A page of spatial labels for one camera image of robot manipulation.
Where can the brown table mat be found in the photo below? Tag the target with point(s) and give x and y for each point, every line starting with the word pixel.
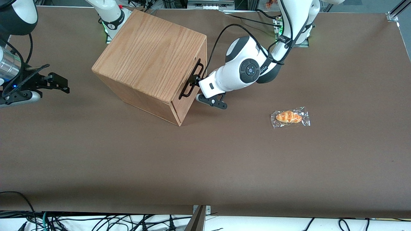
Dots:
pixel 224 160

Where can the bread roll in clear wrapper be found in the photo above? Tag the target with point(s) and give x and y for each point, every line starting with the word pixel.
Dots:
pixel 289 117

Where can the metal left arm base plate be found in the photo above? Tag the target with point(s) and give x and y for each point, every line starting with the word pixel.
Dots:
pixel 303 44

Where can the orange background objects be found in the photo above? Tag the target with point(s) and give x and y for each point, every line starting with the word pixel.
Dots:
pixel 269 4

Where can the metal table clamp bracket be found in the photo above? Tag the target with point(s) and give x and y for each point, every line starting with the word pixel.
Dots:
pixel 200 215

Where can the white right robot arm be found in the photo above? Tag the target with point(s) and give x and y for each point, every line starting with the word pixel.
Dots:
pixel 109 12

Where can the wooden drawer cabinet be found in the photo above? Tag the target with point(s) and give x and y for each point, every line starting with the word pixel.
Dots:
pixel 144 57

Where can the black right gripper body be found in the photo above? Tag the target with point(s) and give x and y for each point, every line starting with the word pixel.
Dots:
pixel 34 80

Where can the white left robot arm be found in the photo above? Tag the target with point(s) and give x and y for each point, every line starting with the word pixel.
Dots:
pixel 231 77

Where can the wooden drawer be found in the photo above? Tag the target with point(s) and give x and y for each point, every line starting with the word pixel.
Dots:
pixel 188 106

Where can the aluminium frame profile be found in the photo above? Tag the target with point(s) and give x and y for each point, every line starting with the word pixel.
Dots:
pixel 395 12

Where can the grey metal equipment box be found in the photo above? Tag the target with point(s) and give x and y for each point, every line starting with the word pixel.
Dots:
pixel 210 4

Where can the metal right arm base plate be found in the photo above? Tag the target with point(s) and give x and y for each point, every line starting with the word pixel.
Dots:
pixel 108 39

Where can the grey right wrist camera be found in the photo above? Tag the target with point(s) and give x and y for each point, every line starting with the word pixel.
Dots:
pixel 19 98

